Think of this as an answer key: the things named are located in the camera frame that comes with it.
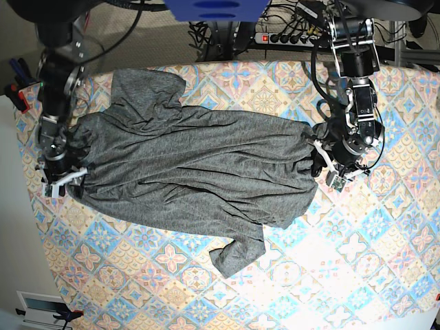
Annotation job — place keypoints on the white floor vent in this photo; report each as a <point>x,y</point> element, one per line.
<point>43,302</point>

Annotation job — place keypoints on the black orange clamp lower left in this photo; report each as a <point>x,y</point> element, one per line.
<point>65,314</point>

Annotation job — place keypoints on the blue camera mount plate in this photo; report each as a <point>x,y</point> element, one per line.
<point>216,10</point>

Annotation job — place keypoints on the white power strip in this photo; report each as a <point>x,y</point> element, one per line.
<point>299,39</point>

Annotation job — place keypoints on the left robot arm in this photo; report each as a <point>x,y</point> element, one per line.
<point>357,127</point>

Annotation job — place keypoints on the red black clamp upper left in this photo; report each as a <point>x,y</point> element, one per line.
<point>17,97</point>

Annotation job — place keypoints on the blue black clamp handles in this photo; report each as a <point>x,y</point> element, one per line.
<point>23,75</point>

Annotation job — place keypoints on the grey t-shirt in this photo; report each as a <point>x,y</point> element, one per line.
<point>158,163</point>

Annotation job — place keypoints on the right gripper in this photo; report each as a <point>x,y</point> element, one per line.
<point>60,174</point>

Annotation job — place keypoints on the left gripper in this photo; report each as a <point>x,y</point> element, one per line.
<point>341,159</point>

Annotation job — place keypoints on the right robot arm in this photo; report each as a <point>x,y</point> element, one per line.
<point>60,27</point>

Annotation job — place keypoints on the patterned tablecloth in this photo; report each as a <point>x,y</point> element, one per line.
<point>363,258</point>

